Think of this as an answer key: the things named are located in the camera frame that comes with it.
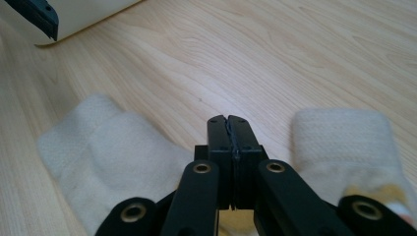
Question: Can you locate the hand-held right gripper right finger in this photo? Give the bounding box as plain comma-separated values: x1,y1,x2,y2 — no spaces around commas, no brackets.
228,114,268,210

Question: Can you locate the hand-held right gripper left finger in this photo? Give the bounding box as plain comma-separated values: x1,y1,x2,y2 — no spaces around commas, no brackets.
195,114,235,210

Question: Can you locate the white plastic bin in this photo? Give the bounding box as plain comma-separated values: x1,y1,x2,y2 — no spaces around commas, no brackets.
0,0,143,47

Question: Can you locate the orange object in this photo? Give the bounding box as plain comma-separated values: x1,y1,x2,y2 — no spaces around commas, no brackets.
36,92,195,236

